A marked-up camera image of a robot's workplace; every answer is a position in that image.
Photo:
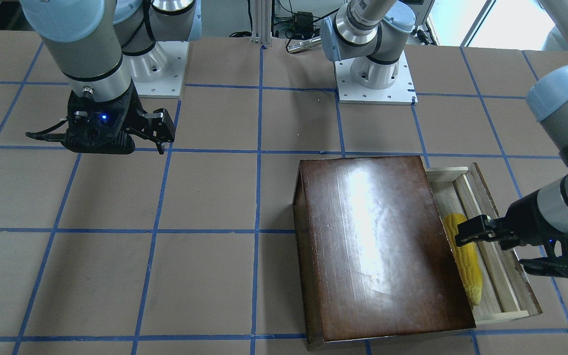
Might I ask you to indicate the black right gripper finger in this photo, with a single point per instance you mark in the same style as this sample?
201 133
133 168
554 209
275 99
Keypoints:
156 127

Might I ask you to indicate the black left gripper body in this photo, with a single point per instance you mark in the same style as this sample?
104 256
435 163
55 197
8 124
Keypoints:
521 218

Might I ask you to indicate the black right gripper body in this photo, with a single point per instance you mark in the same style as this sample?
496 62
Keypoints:
136 120

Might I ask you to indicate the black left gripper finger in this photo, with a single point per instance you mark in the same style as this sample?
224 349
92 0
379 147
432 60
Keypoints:
478 228

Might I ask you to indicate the yellow corn cob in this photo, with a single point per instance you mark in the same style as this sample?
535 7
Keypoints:
466 259

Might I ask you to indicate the light wood drawer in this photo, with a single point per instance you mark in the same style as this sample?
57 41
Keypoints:
507 294

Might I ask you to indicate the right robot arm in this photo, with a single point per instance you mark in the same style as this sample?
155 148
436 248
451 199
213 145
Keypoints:
105 47

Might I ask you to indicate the dark brown wooden cabinet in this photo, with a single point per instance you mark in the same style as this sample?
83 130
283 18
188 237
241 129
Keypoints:
373 256

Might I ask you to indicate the silver cylindrical device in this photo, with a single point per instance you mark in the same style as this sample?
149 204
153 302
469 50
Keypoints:
303 45

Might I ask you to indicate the black power adapter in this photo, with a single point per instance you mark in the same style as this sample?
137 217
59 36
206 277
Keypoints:
302 21

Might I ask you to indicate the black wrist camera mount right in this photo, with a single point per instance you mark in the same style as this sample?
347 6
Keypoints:
90 132

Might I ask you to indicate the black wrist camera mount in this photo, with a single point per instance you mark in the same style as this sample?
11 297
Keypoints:
90 132
554 264

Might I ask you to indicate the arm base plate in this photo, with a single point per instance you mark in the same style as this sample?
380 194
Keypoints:
361 81
160 72

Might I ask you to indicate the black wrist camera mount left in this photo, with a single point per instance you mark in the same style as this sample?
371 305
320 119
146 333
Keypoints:
554 264

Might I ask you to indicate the aluminium frame post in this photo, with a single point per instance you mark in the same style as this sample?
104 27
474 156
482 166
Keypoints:
261 22

